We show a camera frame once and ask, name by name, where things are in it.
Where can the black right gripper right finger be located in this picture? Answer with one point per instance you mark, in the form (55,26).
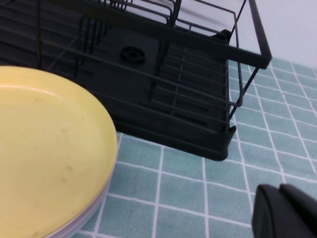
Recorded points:
(302,210)

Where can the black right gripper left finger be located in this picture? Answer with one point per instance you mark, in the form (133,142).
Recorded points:
(266,213)

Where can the yellow round plate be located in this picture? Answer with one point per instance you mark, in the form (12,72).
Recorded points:
(49,148)

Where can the green checkered tablecloth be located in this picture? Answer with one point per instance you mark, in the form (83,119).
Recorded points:
(185,193)

